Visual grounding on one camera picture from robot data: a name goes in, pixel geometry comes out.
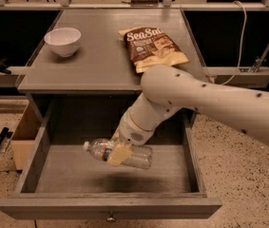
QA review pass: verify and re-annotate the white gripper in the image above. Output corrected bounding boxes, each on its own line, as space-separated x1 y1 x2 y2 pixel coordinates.
107 111 155 166

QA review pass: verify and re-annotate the clear plastic water bottle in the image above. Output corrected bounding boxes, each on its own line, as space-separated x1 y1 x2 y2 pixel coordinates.
83 139 153 170

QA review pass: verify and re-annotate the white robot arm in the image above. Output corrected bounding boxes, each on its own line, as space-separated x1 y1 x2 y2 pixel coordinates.
107 65 269 166

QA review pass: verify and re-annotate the open grey top drawer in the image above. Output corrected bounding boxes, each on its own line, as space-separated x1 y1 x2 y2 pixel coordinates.
0 97 221 220

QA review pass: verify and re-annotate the metal drawer knob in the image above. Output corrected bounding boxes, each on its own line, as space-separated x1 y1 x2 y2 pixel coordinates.
106 212 117 223

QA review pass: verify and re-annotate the grey wooden cabinet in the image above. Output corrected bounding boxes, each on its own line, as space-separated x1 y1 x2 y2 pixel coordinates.
18 9 206 118

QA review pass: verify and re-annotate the cardboard box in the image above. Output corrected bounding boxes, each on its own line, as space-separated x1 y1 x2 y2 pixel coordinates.
10 104 41 171

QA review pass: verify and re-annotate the brown sea salt chip bag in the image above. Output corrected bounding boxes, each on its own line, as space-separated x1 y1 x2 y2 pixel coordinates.
119 27 188 73

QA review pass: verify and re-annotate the white ceramic bowl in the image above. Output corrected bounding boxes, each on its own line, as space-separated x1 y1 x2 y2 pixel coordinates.
44 28 81 57

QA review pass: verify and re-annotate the white cable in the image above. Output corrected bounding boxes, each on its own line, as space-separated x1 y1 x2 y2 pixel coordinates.
208 0 248 87

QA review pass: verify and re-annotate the dark flat device on rail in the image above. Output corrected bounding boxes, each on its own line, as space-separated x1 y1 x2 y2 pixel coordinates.
130 0 159 8

